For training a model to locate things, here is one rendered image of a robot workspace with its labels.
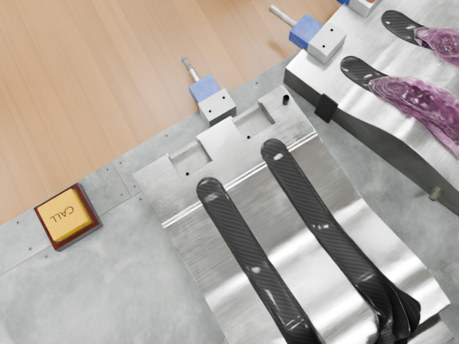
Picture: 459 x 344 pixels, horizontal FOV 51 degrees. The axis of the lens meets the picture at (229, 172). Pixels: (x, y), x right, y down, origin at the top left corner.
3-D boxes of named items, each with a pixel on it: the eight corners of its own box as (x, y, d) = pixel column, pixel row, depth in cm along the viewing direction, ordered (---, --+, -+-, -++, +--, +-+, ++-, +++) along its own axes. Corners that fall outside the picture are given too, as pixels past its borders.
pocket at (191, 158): (169, 160, 74) (165, 153, 70) (199, 143, 75) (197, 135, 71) (184, 185, 73) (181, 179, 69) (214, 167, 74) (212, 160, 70)
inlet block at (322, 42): (260, 26, 82) (261, 7, 77) (279, 6, 83) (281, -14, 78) (322, 72, 80) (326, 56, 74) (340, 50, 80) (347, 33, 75)
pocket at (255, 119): (229, 125, 75) (229, 116, 72) (258, 108, 76) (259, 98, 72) (245, 149, 74) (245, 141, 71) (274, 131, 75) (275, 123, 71)
